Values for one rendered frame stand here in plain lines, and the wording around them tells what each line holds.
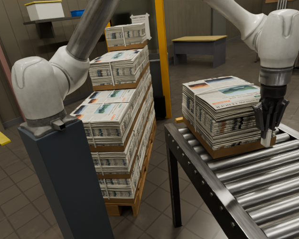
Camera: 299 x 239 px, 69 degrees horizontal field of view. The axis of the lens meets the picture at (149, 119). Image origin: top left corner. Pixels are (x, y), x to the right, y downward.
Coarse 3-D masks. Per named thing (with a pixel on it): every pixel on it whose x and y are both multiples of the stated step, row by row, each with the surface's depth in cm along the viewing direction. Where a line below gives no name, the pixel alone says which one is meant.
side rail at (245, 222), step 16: (176, 128) 119; (176, 144) 109; (192, 160) 93; (192, 176) 95; (208, 176) 83; (208, 192) 81; (224, 192) 75; (208, 208) 84; (224, 208) 70; (240, 208) 69; (224, 224) 73; (240, 224) 64; (256, 224) 63
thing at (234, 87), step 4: (220, 88) 102; (224, 88) 101; (228, 88) 100; (232, 88) 100; (236, 88) 99; (240, 88) 99; (196, 92) 100; (204, 92) 99; (208, 92) 99; (212, 92) 98; (216, 92) 98; (220, 92) 97; (196, 96) 99; (196, 100) 100; (196, 104) 101; (196, 108) 101; (196, 112) 102; (196, 116) 102; (196, 120) 102; (196, 124) 103; (196, 128) 104
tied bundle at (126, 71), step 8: (136, 56) 189; (96, 64) 177; (104, 64) 176; (112, 64) 175; (120, 64) 174; (128, 64) 173; (136, 64) 189; (96, 72) 179; (104, 72) 178; (112, 72) 178; (120, 72) 177; (128, 72) 176; (136, 72) 186; (96, 80) 182; (104, 80) 181; (112, 80) 180; (120, 80) 180; (128, 80) 180; (136, 80) 184
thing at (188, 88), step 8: (200, 80) 115; (208, 80) 113; (216, 80) 112; (224, 80) 111; (232, 80) 110; (240, 80) 109; (184, 88) 113; (192, 88) 105; (200, 88) 104; (208, 88) 103; (184, 96) 115; (192, 96) 103; (184, 104) 117; (192, 104) 105; (184, 112) 118; (192, 112) 107; (192, 120) 107
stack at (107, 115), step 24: (96, 96) 174; (120, 96) 168; (144, 96) 218; (96, 120) 133; (120, 120) 133; (144, 120) 213; (96, 144) 141; (120, 144) 138; (144, 144) 206; (96, 168) 150; (120, 168) 147; (144, 168) 201; (120, 192) 158; (120, 216) 169
